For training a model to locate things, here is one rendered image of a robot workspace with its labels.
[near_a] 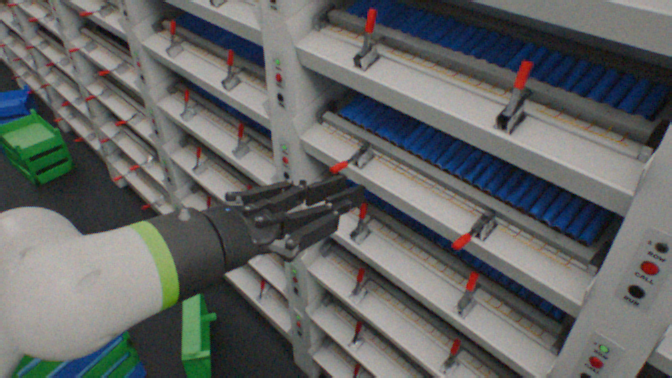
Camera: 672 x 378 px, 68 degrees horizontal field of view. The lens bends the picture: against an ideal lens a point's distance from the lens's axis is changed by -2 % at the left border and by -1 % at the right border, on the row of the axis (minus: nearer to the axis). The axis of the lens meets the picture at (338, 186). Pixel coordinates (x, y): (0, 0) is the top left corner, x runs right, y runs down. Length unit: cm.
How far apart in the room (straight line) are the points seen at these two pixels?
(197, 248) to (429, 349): 74
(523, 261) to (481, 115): 23
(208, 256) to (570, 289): 51
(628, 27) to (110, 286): 56
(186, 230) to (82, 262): 10
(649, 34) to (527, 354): 56
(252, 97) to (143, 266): 75
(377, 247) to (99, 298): 69
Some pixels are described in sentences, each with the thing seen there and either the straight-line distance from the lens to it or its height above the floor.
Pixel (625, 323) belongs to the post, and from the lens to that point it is 77.
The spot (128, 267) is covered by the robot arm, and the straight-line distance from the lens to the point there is 49.
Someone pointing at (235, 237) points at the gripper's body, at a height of 112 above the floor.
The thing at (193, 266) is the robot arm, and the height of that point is 113.
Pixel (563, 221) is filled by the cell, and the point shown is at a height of 99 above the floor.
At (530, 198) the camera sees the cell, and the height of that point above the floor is 99.
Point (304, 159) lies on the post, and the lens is 108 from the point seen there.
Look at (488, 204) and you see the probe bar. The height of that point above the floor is 98.
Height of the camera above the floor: 149
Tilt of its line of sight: 38 degrees down
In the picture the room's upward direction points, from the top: straight up
